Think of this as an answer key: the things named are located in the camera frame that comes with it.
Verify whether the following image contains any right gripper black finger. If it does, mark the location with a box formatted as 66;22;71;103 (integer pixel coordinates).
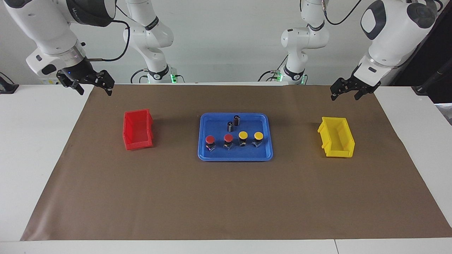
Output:
57;73;85;96
95;70;115;96

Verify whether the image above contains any blue plastic tray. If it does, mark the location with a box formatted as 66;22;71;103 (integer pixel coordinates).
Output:
197;113;274;162

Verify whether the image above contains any yellow plastic bin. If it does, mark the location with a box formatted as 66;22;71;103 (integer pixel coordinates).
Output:
317;116;355;158

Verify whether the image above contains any red plastic bin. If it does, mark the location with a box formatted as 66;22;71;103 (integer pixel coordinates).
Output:
123;109;154;151

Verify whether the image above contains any small black device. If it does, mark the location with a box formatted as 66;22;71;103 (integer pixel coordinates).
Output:
0;72;19;94

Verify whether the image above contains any black stand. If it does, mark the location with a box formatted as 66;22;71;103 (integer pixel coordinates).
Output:
411;67;452;96

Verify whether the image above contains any dark panel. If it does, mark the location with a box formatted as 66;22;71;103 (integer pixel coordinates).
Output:
390;0;452;103

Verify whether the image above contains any brown paper mat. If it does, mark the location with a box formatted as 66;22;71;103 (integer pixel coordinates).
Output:
20;84;452;241

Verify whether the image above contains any white wall socket box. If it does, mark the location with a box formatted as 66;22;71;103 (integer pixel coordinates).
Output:
38;74;73;85

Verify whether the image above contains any black right base cable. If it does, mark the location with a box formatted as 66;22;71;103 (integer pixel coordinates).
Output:
130;69;149;84

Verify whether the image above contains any black base cable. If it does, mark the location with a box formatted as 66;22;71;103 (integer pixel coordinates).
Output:
130;69;149;84
258;53;288;82

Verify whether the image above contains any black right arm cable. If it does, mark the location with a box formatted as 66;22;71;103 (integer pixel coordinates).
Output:
85;19;131;62

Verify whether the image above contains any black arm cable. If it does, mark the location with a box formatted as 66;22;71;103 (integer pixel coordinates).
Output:
322;0;364;26
85;19;131;62

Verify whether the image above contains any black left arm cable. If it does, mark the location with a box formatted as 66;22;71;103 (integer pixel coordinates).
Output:
322;0;364;26

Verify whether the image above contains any black left base cable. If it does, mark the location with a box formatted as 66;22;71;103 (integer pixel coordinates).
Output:
258;53;288;82

